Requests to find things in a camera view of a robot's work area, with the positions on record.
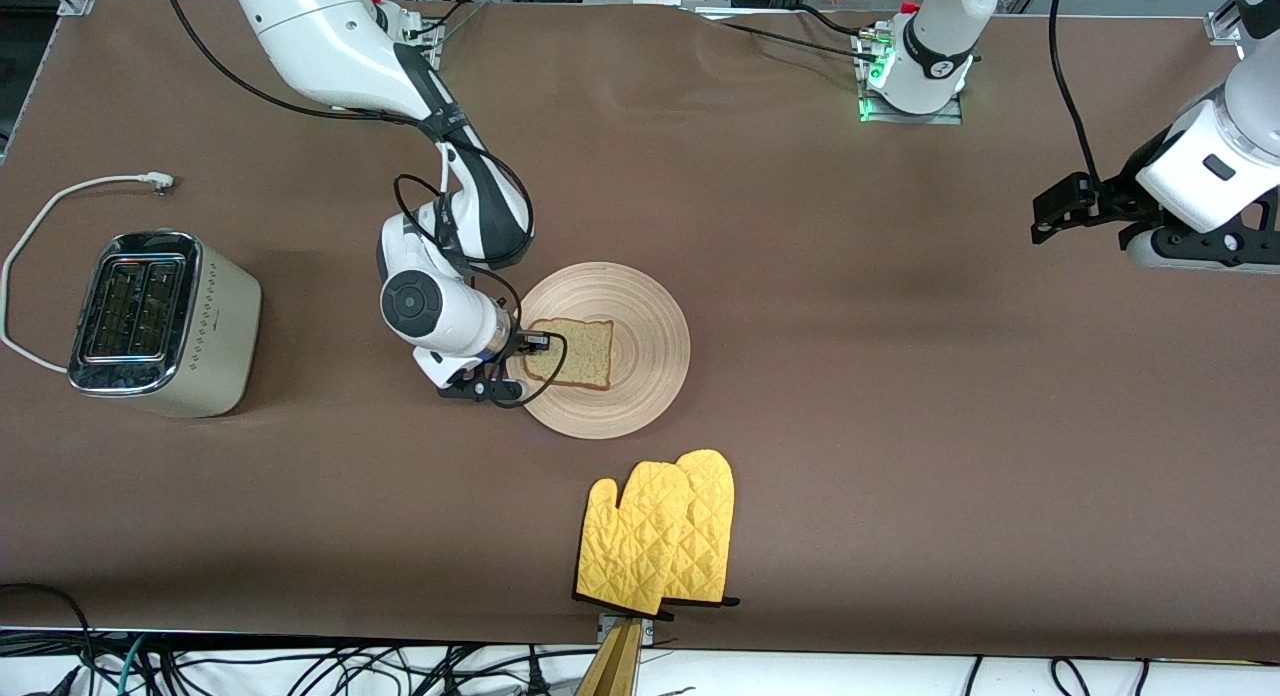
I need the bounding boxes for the brown crust bread slice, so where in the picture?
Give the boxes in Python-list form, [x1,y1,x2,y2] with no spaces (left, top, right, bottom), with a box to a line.
[523,318,615,391]

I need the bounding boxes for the round light wooden plate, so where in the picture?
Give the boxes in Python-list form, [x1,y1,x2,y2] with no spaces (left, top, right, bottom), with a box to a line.
[510,262,691,440]

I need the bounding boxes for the cream and chrome toaster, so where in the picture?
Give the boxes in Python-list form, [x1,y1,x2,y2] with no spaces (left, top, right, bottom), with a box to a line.
[67,231,263,419]

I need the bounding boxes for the yellow quilted oven mitt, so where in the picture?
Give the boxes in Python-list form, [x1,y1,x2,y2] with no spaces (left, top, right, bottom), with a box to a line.
[660,449,741,609]
[575,461,693,617]

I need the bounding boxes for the yellow wooden bar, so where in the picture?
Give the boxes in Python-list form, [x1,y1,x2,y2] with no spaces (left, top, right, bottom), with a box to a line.
[575,618,644,696]

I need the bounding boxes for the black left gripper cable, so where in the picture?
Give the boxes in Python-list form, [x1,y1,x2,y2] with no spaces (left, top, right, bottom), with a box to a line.
[1048,0,1101,182]

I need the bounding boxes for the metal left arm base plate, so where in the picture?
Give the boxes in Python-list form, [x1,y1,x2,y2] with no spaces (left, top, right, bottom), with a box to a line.
[858,31,966,125]

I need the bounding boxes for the short black tabletop cable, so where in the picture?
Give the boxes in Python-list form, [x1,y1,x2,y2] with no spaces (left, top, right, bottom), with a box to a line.
[795,3,871,42]

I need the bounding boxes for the small metal clamp bracket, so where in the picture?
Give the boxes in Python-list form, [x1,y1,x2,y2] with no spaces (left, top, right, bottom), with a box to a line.
[597,612,656,647]

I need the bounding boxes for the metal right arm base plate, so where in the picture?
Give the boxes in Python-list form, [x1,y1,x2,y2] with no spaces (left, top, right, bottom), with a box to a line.
[395,1,446,77]

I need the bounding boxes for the long black tabletop cable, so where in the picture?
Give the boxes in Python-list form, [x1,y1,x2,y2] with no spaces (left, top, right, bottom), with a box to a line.
[715,18,881,62]

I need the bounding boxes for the black right arm base cable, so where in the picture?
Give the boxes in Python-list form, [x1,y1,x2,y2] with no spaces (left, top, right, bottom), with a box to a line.
[395,0,491,42]

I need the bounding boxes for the tangled black cables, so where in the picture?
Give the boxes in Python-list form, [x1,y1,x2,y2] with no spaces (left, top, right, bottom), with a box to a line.
[150,641,601,696]

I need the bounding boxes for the white toaster power cable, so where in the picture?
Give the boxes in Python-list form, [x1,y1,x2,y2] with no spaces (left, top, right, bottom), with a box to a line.
[0,171,176,375]

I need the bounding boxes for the teal cable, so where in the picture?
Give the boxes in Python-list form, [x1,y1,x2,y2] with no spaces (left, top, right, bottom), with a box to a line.
[118,634,151,695]

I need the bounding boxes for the looped black cable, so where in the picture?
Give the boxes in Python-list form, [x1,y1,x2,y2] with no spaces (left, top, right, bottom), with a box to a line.
[0,583,96,667]

